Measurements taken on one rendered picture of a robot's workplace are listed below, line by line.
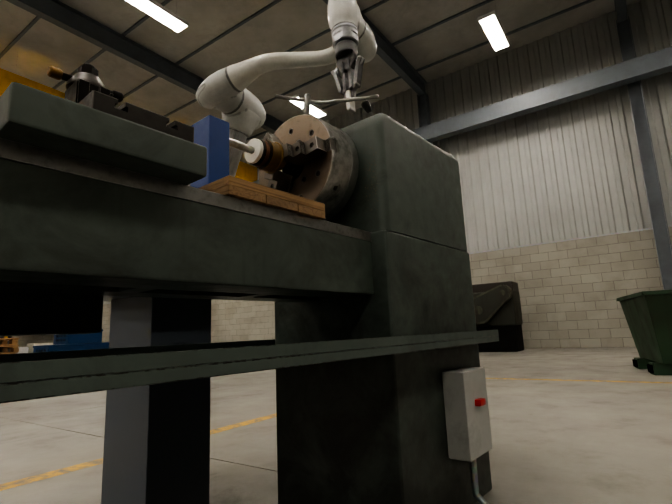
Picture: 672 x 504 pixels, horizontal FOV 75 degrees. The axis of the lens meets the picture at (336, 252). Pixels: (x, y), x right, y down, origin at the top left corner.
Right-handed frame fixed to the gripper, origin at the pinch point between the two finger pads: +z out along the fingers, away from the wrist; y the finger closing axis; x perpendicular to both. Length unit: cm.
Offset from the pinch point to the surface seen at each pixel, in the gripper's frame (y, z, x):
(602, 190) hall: -36, -204, 1004
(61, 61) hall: -1047, -661, 245
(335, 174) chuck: 2.9, 30.1, -14.9
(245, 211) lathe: 5, 48, -49
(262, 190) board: 6, 42, -45
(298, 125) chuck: -8.1, 11.5, -17.2
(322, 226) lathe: 5, 47, -24
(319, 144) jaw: 2.2, 22.3, -20.2
